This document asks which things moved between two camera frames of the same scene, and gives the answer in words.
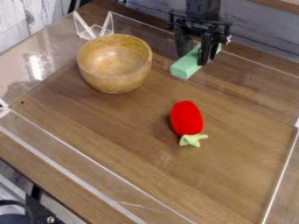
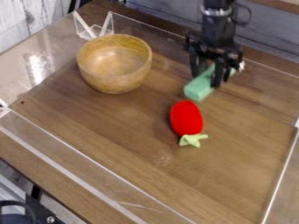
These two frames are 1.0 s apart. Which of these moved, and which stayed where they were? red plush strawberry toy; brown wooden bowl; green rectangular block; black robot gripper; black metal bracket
Moved: black robot gripper; green rectangular block
Stayed: red plush strawberry toy; brown wooden bowl; black metal bracket
